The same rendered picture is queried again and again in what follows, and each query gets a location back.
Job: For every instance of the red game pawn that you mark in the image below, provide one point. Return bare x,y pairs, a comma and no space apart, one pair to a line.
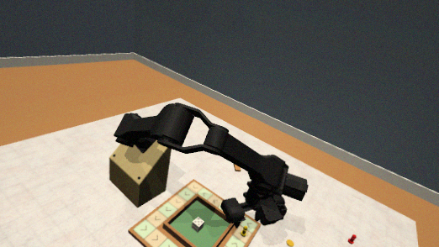
350,241

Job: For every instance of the yellow disc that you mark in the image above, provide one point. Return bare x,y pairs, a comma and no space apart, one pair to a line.
290,243

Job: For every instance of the yellow game pawn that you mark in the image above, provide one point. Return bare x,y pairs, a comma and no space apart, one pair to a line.
243,232

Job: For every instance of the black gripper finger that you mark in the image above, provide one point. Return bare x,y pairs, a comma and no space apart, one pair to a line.
238,223
256,216

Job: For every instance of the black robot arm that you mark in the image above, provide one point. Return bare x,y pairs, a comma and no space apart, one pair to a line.
268,173

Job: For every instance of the white die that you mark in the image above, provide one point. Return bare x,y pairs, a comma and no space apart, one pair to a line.
198,223

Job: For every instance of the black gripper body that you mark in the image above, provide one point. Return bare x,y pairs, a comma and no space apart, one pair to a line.
235,212

